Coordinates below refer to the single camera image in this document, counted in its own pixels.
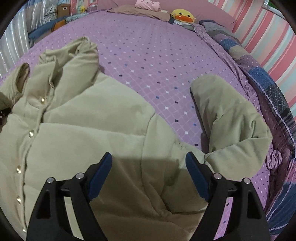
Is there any beige puffer jacket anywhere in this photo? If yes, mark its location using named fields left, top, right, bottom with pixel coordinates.
left=1, top=37, right=273, bottom=240

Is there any silver striped curtain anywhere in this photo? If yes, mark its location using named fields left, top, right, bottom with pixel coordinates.
left=1, top=0, right=58, bottom=76

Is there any blue cloth beside bed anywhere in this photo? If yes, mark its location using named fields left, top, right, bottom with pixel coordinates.
left=28, top=16, right=66, bottom=44

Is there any patchwork blue purple quilt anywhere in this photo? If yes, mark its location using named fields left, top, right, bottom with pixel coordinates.
left=195, top=20, right=295, bottom=240

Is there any brown cardboard box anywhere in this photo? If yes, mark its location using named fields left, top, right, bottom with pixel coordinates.
left=57, top=4, right=71, bottom=18

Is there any brown pillow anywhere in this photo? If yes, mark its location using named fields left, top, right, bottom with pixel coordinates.
left=108, top=4, right=171, bottom=22

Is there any purple diamond pattern bedsheet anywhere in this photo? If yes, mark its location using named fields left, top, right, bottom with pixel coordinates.
left=0, top=10, right=271, bottom=241

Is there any pink folded cloth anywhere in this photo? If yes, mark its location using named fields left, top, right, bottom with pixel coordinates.
left=135, top=0, right=161, bottom=12

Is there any yellow duck plush toy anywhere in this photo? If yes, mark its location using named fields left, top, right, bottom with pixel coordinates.
left=171, top=9, right=196, bottom=23

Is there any pink headboard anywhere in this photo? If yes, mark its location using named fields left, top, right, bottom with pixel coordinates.
left=97, top=0, right=236, bottom=31

